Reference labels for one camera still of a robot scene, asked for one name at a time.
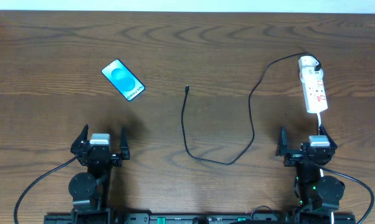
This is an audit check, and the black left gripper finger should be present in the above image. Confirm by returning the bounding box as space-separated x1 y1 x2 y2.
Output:
70 124 88 154
119 126 130 160

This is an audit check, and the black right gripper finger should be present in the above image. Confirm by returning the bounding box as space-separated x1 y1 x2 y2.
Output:
275 126 288 156
319 124 338 149

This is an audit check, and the blue Galaxy smartphone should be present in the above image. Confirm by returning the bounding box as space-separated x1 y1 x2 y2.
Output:
101 59 146 101

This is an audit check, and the black USB charging cable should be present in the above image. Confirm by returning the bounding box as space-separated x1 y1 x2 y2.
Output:
181 52 322 166

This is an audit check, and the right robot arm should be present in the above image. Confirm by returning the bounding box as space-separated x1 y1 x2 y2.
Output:
275 126 345 223

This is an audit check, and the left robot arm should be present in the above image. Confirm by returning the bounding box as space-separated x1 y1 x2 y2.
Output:
69 125 130 223

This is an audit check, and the white power strip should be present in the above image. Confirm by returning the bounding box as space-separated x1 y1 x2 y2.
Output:
298 55 328 114

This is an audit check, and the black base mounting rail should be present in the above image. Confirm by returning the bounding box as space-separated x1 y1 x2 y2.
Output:
44 212 356 224

